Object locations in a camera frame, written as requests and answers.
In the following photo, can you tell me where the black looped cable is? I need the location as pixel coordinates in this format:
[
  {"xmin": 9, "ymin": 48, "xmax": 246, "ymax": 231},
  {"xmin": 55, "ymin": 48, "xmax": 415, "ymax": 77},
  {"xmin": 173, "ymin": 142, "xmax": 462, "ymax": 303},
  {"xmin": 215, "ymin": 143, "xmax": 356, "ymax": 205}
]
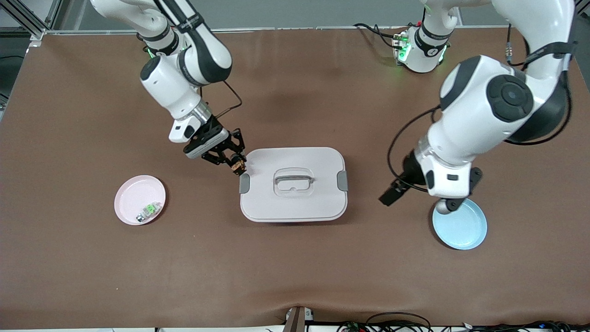
[{"xmin": 366, "ymin": 312, "xmax": 432, "ymax": 332}]

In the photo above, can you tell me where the pink round plate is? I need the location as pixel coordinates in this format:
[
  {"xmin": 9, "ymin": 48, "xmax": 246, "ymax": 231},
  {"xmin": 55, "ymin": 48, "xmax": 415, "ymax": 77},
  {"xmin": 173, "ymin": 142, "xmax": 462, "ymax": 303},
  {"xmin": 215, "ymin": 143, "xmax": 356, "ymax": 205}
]
[{"xmin": 114, "ymin": 175, "xmax": 166, "ymax": 226}]

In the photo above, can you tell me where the black arm base cable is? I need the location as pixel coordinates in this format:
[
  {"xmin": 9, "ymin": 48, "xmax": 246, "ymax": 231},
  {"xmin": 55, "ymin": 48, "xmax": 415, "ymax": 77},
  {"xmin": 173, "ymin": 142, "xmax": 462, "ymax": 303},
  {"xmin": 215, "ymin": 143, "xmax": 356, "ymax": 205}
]
[{"xmin": 353, "ymin": 22, "xmax": 408, "ymax": 50}]

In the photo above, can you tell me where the brown camera mount bracket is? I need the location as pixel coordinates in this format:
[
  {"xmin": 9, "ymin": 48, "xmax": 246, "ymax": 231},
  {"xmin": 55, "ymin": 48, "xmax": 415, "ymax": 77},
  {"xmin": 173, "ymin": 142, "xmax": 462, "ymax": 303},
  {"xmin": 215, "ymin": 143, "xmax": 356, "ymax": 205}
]
[{"xmin": 282, "ymin": 305, "xmax": 315, "ymax": 332}]

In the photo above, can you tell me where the orange and black push-button switch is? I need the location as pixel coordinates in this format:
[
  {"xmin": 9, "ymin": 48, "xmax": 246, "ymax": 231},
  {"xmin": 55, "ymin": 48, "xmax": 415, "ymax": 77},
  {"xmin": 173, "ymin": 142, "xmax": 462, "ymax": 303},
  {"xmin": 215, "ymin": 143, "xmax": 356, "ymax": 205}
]
[{"xmin": 230, "ymin": 154, "xmax": 248, "ymax": 176}]

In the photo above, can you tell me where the tangled cable bundle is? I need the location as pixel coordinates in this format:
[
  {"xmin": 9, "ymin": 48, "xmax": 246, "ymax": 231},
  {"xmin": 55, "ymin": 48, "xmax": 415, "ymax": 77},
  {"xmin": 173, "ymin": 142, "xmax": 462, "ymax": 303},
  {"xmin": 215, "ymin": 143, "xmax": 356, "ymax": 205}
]
[{"xmin": 336, "ymin": 320, "xmax": 590, "ymax": 332}]

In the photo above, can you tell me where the aluminium table edge rail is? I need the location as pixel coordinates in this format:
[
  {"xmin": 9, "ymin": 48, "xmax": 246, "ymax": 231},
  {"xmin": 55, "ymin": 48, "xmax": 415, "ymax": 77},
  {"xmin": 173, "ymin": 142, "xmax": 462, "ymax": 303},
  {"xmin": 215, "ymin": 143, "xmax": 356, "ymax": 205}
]
[{"xmin": 44, "ymin": 26, "xmax": 507, "ymax": 34}]

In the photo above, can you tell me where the blue round plate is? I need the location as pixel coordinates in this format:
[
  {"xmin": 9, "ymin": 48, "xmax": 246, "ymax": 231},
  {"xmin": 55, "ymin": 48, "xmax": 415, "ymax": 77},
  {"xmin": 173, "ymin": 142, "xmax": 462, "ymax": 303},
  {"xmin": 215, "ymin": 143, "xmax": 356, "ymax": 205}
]
[{"xmin": 432, "ymin": 198, "xmax": 488, "ymax": 250}]

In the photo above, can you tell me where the green and white push-button switch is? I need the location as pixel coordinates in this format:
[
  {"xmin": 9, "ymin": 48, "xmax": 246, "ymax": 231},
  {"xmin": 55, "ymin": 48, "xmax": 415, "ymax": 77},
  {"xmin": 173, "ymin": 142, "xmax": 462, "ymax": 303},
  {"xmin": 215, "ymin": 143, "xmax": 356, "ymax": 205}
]
[{"xmin": 136, "ymin": 202, "xmax": 163, "ymax": 223}]

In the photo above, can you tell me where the white lidded storage box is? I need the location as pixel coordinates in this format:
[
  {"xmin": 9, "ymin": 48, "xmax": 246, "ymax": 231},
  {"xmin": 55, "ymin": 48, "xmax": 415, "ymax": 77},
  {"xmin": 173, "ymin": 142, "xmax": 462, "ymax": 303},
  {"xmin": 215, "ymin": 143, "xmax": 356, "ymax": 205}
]
[{"xmin": 239, "ymin": 147, "xmax": 349, "ymax": 223}]

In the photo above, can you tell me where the aluminium frame corner post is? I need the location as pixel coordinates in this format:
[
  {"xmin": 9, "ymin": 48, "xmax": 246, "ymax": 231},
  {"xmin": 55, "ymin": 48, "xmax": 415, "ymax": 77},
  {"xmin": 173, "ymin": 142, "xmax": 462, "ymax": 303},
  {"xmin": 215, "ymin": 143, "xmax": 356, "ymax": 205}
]
[{"xmin": 0, "ymin": 0, "xmax": 63, "ymax": 47}]

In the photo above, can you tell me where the brown table mat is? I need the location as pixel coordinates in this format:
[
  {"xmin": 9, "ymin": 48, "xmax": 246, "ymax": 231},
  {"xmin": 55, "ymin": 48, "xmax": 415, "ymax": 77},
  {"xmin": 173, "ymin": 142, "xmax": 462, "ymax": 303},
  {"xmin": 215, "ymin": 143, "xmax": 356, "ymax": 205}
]
[{"xmin": 0, "ymin": 27, "xmax": 590, "ymax": 330}]

